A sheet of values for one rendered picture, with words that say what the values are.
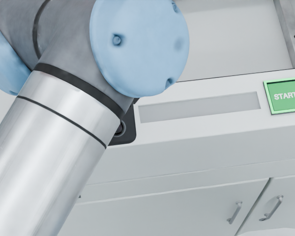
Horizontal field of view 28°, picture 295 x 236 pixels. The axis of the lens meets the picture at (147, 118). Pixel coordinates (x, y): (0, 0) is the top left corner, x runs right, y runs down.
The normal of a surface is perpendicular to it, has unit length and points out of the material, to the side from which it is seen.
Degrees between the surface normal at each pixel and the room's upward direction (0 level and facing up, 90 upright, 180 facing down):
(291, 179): 90
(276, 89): 0
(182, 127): 0
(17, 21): 53
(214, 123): 0
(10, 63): 41
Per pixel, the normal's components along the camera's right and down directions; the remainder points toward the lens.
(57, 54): -0.47, -0.44
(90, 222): 0.15, 0.89
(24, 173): 0.04, -0.21
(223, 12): 0.03, -0.44
